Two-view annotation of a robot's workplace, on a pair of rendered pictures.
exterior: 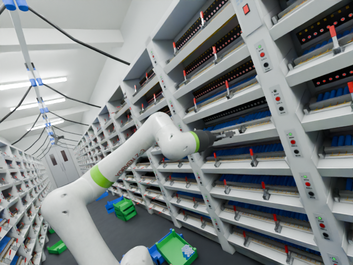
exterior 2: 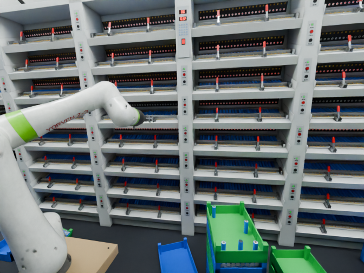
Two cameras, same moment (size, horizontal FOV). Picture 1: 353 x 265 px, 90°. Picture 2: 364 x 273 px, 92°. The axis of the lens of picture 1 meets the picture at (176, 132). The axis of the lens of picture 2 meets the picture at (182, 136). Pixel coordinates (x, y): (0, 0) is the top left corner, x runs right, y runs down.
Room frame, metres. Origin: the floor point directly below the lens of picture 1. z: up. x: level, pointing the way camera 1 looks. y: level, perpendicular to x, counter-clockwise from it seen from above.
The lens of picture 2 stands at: (-0.09, 0.41, 1.03)
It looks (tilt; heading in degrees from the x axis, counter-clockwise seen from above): 12 degrees down; 315
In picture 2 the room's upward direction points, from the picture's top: 1 degrees counter-clockwise
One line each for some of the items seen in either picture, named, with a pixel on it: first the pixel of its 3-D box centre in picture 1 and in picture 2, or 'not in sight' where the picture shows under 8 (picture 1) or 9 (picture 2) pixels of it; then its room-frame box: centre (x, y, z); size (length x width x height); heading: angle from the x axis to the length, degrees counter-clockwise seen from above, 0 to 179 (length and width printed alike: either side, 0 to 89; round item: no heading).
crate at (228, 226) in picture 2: not in sight; (231, 226); (0.26, -0.25, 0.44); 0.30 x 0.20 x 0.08; 133
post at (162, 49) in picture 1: (197, 143); (100, 124); (1.35, -0.12, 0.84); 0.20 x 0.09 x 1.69; 125
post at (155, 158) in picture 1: (156, 151); (26, 124); (1.93, 0.27, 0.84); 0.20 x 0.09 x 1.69; 125
